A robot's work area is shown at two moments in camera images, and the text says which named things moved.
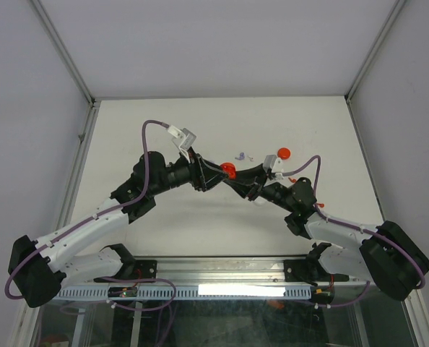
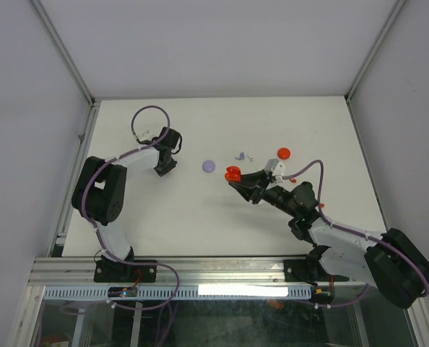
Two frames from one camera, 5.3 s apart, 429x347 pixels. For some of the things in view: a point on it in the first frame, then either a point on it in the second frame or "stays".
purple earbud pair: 241,156 stays
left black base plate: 141,269 stays
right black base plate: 299,270 stays
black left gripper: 204,175 -> 162,171
